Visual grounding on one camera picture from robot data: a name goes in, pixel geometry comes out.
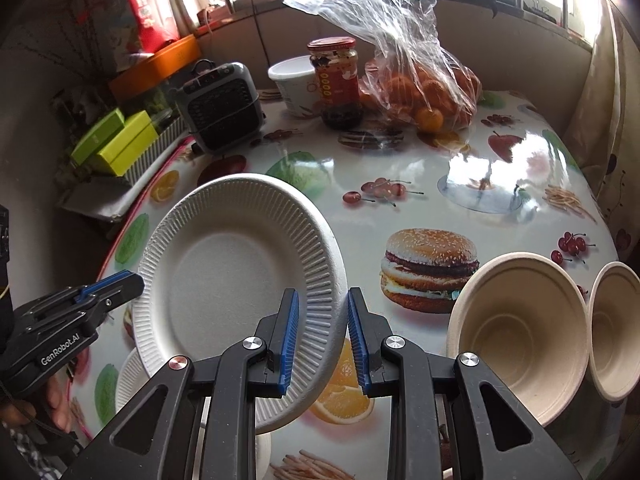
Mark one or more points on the checkered sleeve forearm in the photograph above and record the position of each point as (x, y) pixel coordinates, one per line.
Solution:
(21, 460)

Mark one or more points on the white paper plate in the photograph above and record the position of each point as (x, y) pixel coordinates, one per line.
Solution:
(220, 260)
(132, 377)

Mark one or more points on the red label glass jar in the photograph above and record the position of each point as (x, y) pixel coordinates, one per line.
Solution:
(335, 61)

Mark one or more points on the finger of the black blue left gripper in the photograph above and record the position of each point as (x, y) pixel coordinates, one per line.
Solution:
(115, 287)

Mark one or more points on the patterned beige curtain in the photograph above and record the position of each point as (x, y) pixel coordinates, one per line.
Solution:
(603, 135)

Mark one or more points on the clear plastic bag of oranges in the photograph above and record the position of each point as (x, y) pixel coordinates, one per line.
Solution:
(411, 78)

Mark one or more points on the orange box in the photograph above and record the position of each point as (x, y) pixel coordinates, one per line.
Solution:
(149, 73)

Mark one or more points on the small grey desktop fan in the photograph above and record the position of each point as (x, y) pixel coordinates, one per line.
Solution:
(220, 105)

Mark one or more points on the person's left hand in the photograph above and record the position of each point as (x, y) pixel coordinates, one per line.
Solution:
(51, 397)

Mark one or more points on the striped grey tray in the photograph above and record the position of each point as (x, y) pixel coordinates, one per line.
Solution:
(156, 153)

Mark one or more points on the black camera device with cable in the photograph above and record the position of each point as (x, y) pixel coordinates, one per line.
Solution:
(6, 306)

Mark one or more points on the white instant noodle cup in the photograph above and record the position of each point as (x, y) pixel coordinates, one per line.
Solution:
(296, 80)

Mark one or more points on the beige paper bowl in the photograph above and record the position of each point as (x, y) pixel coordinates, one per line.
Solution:
(523, 316)
(613, 318)

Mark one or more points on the yellow-green box right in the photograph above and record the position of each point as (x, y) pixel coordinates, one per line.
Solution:
(121, 152)

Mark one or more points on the fruit print tablecloth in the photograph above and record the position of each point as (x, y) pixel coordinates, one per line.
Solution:
(507, 183)

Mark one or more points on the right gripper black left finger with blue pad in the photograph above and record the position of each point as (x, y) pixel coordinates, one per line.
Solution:
(196, 419)

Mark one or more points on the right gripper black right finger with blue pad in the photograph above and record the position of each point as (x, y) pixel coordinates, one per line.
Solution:
(492, 435)

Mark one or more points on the green box left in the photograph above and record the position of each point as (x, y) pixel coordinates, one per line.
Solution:
(97, 136)

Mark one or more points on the red gift bag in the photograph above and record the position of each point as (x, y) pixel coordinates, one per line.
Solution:
(140, 28)

